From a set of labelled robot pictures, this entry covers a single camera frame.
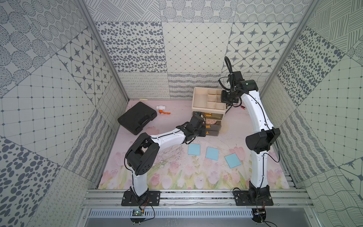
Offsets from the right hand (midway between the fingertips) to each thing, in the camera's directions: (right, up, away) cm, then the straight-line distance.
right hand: (223, 102), depth 86 cm
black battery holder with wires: (+11, 0, +29) cm, 31 cm away
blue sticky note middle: (-6, -33, +5) cm, 34 cm away
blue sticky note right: (+7, -37, +2) cm, 37 cm away
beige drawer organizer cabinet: (-10, 0, -2) cm, 10 cm away
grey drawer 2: (-5, -20, +7) cm, 22 cm away
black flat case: (-62, -11, +16) cm, 65 cm away
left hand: (-7, -18, 0) cm, 19 cm away
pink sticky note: (-7, -12, +5) cm, 15 cm away
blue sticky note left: (-18, -31, +7) cm, 36 cm away
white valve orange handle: (-43, -3, +25) cm, 50 cm away
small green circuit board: (-48, -58, -15) cm, 77 cm away
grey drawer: (-5, -14, +5) cm, 16 cm away
